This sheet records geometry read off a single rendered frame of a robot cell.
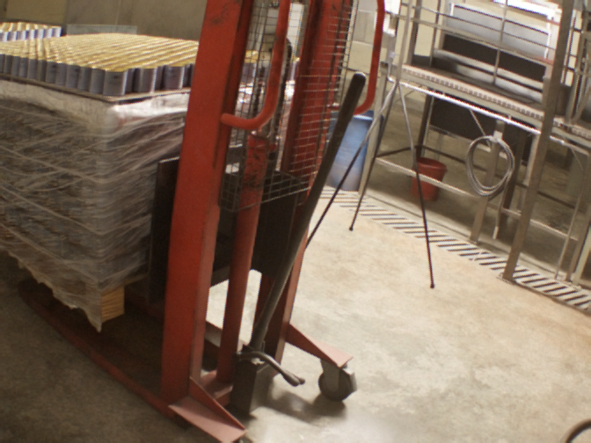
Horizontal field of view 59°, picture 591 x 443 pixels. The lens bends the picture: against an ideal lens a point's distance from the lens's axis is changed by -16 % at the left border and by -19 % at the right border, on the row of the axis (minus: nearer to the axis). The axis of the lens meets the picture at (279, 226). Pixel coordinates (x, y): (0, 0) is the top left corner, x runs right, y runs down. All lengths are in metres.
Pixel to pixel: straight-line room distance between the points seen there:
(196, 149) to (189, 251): 0.29
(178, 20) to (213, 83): 3.66
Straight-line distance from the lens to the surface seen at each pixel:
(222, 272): 2.12
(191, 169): 1.72
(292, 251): 1.90
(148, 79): 1.77
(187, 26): 5.20
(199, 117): 1.68
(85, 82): 1.80
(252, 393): 2.17
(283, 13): 1.51
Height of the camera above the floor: 1.48
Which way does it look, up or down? 22 degrees down
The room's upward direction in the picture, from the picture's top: 10 degrees clockwise
